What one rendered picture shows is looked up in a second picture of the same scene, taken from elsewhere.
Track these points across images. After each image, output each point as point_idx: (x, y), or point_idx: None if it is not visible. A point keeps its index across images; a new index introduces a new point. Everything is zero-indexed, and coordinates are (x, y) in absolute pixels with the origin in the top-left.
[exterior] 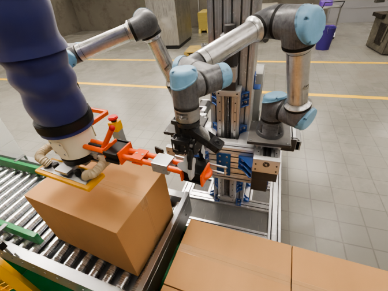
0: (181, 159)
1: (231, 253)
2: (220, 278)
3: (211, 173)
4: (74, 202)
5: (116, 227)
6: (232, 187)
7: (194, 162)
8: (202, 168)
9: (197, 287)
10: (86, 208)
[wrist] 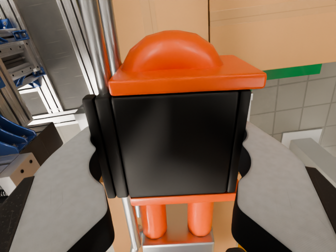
0: (37, 168)
1: (131, 0)
2: (174, 3)
3: (174, 37)
4: (219, 245)
5: (239, 179)
6: (5, 49)
7: (258, 188)
8: (185, 106)
9: (199, 31)
10: (221, 228)
